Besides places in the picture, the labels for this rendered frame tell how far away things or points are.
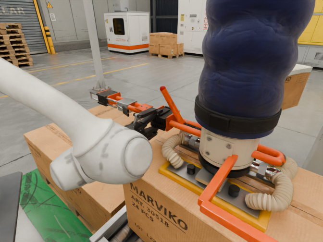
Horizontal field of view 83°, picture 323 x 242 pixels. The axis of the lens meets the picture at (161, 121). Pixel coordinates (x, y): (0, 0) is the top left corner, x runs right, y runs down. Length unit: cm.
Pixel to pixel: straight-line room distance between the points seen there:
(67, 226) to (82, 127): 148
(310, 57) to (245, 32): 744
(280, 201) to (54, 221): 165
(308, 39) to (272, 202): 733
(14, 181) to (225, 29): 106
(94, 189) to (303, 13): 115
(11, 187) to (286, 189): 106
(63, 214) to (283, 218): 161
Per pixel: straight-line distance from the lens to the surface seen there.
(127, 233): 101
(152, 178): 64
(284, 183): 60
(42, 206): 202
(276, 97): 48
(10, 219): 97
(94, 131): 36
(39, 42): 1072
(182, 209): 58
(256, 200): 56
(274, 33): 43
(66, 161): 49
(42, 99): 39
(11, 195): 107
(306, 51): 782
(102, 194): 117
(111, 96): 91
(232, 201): 59
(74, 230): 176
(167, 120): 66
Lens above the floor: 141
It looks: 29 degrees down
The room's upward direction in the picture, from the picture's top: straight up
